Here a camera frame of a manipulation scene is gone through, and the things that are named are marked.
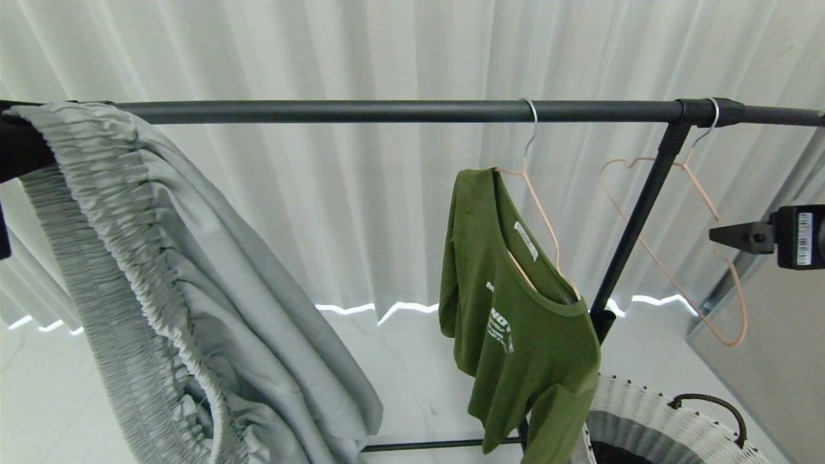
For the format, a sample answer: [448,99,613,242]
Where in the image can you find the pale grey shorts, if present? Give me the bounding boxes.
[3,101,385,464]

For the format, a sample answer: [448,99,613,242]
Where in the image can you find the green long-sleeved shirt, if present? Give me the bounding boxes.
[438,168,602,464]

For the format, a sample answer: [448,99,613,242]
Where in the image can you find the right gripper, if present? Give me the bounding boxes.
[708,204,825,271]

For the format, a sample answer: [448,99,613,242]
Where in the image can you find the pink clothes hanger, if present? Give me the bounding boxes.
[599,97,749,349]
[495,97,582,302]

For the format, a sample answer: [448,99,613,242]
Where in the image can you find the white laundry basket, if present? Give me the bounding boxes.
[570,374,769,464]

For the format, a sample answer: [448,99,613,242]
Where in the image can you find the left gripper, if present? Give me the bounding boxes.
[0,193,12,261]

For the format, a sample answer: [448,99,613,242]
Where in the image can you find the black clothes rack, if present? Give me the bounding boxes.
[0,97,825,453]

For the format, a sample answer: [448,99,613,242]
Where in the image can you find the white curtain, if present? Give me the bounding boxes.
[0,0,825,333]

